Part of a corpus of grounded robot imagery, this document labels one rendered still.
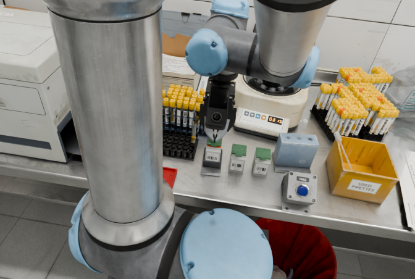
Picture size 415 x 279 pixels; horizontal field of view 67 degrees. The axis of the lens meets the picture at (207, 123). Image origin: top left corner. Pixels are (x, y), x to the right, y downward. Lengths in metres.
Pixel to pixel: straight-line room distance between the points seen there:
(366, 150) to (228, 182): 0.40
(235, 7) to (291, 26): 0.32
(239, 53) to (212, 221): 0.27
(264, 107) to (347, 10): 0.49
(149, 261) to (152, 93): 0.22
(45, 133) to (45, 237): 1.08
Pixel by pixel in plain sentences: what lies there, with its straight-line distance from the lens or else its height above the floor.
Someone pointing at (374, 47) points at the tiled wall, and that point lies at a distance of 1.35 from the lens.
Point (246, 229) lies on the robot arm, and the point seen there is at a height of 1.17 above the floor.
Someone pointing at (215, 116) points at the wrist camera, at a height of 1.11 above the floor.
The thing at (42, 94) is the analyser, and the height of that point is 1.10.
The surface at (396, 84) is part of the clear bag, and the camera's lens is 1.31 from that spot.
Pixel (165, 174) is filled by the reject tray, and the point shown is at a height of 0.88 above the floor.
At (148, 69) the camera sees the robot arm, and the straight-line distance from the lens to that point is 0.26.
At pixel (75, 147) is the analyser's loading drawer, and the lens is 0.91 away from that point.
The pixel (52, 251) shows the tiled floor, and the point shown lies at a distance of 1.83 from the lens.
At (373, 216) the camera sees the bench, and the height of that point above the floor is 0.87.
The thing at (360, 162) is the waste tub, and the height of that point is 0.90.
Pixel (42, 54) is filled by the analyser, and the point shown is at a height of 1.18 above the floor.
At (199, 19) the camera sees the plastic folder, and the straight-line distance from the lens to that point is 1.24.
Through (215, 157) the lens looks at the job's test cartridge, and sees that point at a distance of 0.84.
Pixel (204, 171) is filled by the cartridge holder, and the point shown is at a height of 0.89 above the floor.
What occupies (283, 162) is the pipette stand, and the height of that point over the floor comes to 0.90.
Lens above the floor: 1.52
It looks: 39 degrees down
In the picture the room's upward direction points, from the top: 5 degrees clockwise
